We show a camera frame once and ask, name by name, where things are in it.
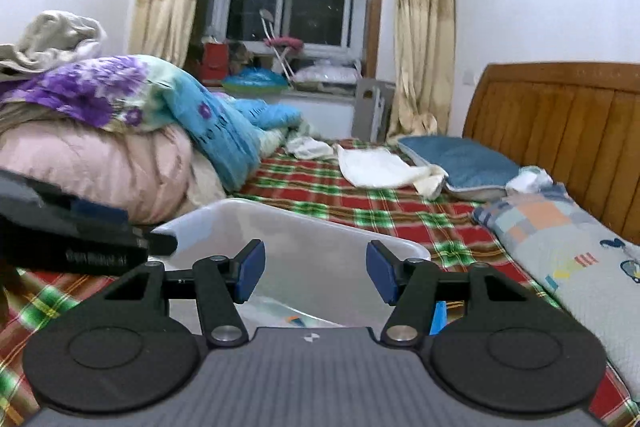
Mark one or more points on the blue plastic bag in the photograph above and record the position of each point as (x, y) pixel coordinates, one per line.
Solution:
(255, 82)

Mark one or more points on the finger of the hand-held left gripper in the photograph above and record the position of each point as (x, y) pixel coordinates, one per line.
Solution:
(164, 244)

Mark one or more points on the patchwork cartoon pillow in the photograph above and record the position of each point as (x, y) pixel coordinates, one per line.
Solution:
(580, 267)

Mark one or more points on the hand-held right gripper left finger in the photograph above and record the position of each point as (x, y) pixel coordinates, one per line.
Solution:
(250, 271)

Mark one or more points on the beige crumpled cloth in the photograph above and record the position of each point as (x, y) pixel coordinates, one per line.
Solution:
(55, 37)

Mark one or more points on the wooden headboard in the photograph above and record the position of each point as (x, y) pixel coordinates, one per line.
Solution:
(565, 122)

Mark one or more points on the white wall socket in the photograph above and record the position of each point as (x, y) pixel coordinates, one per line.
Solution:
(468, 77)

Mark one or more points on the white towel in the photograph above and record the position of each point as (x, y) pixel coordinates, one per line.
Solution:
(375, 167)

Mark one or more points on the red bag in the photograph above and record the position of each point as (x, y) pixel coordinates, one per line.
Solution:
(216, 59)

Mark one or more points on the white plastic container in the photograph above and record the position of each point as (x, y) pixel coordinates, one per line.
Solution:
(310, 247)

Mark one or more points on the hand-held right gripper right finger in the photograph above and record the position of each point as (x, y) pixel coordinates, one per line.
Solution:
(381, 272)

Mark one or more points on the pink folding chair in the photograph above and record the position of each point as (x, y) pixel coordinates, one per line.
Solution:
(285, 43)

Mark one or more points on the blue pillow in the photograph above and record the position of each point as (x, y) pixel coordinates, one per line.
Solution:
(460, 164)

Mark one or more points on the white crumpled cloth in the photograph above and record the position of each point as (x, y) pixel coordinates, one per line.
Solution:
(529, 179)

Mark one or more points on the small white cloth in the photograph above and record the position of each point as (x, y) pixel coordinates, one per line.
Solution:
(307, 148)

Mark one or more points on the pink quilt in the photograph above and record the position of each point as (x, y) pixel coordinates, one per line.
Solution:
(100, 167)

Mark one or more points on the small blue packet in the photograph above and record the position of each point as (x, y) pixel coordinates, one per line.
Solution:
(439, 318)

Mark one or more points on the grey flat board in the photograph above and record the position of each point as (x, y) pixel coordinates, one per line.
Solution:
(370, 112)

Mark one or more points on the purple floral blue quilt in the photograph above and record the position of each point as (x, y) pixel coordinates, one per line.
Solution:
(200, 117)

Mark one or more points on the white pillow in plastic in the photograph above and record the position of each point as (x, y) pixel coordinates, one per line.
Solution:
(327, 74)

